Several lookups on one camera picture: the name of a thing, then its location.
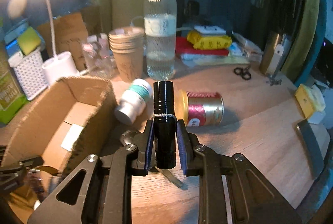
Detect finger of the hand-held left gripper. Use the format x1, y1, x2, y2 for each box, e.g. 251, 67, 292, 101
0, 156, 45, 181

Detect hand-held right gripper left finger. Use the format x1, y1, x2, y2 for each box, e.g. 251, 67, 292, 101
27, 118, 154, 224

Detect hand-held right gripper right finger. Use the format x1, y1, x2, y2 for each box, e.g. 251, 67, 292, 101
177, 120, 303, 224

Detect black flashlight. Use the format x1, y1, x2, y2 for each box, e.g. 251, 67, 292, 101
153, 80, 177, 170

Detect black car key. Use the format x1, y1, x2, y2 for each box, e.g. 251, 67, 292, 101
119, 130, 188, 190

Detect red and gold tin can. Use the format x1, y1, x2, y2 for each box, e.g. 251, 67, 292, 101
178, 90, 224, 127

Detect white pill bottle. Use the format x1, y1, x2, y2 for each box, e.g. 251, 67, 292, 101
114, 78, 153, 125

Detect brown cardboard box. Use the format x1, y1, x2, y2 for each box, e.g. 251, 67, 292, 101
0, 76, 119, 188

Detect green and clear plastic packet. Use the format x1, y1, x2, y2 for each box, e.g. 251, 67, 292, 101
0, 16, 28, 124

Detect stack of brown paper cups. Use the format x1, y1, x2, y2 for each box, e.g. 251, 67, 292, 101
108, 27, 145, 82

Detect white plastic basket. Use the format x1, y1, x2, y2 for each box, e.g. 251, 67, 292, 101
8, 47, 48, 101

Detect beige paper folder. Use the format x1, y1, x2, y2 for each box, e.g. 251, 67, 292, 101
179, 54, 261, 67

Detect clear water bottle green cap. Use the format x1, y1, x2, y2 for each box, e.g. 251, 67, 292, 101
144, 0, 177, 80

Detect black scissors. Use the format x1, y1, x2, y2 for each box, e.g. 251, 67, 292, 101
234, 66, 252, 81

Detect red book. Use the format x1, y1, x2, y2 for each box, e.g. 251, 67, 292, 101
175, 37, 229, 56

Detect bundle of small clear bottles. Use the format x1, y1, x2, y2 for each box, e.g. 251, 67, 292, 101
83, 33, 116, 79

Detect white desk lamp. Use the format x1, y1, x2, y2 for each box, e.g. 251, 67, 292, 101
0, 0, 94, 86

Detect yellow wet wipes packet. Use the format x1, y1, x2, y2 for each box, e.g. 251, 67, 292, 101
187, 31, 232, 50

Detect small blue and white box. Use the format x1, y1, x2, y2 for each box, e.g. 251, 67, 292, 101
229, 42, 246, 56

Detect small metal keys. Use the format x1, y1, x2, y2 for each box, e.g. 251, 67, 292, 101
266, 77, 283, 86

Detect white power bank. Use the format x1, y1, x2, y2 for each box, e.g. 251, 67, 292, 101
194, 25, 225, 36

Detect white flat boxes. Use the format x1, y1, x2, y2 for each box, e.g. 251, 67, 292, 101
233, 33, 263, 60

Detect blue and white packet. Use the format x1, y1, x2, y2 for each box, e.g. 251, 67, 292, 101
4, 21, 29, 58

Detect yellow sponge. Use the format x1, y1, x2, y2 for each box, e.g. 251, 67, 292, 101
17, 27, 42, 55

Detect black smartphone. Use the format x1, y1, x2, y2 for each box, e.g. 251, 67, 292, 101
297, 120, 327, 179

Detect steel thermos flask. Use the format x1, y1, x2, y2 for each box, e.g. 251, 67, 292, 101
260, 31, 292, 76

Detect brown paper bag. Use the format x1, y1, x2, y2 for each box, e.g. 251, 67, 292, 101
36, 12, 89, 71

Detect yellow tissue box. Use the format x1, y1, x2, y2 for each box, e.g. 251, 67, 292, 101
295, 83, 326, 123

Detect narrow mustard yellow curtain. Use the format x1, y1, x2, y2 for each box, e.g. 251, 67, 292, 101
282, 0, 320, 81

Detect narrow teal curtain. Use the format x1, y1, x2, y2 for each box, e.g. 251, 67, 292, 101
294, 0, 333, 100

